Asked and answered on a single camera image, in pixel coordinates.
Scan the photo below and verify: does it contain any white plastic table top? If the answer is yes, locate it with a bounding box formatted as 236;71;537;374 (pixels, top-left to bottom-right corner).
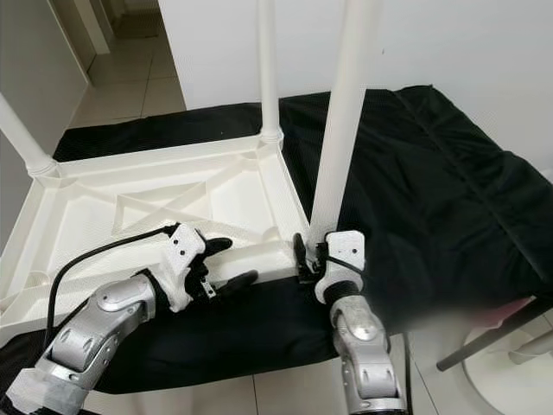
0;137;318;344

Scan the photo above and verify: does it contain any white plastic table leg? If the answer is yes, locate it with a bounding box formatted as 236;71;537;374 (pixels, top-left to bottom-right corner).
308;0;386;254
257;0;285;144
0;93;64;179

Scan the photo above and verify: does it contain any black table cloth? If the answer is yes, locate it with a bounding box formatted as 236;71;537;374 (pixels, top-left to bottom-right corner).
0;84;553;399

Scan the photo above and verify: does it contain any black stand pole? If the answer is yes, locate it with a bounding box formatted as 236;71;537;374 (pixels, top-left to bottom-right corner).
436;303;553;373

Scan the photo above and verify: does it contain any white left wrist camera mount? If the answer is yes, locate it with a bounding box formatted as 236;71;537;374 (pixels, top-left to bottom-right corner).
158;223;209;313

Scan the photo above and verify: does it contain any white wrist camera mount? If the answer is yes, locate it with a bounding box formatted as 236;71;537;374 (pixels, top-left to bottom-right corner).
158;223;209;313
313;230;367;304

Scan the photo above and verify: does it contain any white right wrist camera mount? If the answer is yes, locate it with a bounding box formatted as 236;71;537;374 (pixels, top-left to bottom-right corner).
313;230;367;304

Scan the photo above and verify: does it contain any white door frame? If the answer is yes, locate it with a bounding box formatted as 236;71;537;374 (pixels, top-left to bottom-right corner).
54;0;115;57

